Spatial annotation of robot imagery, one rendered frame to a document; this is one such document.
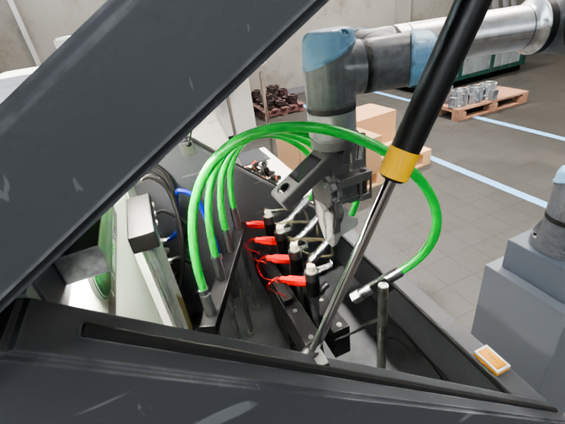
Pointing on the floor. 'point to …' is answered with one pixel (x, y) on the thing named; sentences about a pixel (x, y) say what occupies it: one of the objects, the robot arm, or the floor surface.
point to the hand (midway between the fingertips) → (328, 241)
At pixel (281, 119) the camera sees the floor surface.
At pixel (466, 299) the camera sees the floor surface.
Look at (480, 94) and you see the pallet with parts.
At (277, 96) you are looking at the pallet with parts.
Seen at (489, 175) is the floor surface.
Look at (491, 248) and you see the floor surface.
